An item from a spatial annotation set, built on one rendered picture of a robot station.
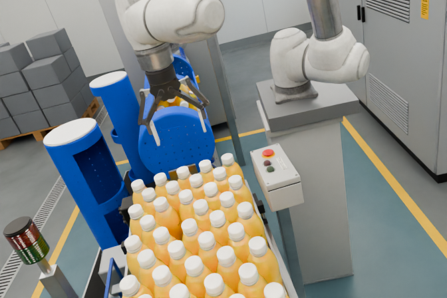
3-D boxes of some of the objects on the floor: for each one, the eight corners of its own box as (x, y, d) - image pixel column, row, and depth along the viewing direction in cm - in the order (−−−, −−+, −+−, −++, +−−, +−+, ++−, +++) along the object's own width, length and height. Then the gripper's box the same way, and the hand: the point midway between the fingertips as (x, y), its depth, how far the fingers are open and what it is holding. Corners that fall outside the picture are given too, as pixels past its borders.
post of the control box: (315, 356, 161) (282, 183, 115) (318, 366, 157) (286, 189, 111) (306, 359, 161) (270, 186, 114) (310, 368, 157) (273, 193, 111)
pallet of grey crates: (100, 105, 533) (65, 26, 478) (84, 130, 462) (41, 41, 407) (24, 123, 540) (-18, 48, 485) (-3, 150, 469) (-55, 66, 414)
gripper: (203, 49, 95) (221, 119, 105) (112, 75, 94) (140, 143, 104) (206, 56, 89) (225, 130, 99) (109, 84, 88) (139, 155, 98)
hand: (180, 133), depth 101 cm, fingers open, 13 cm apart
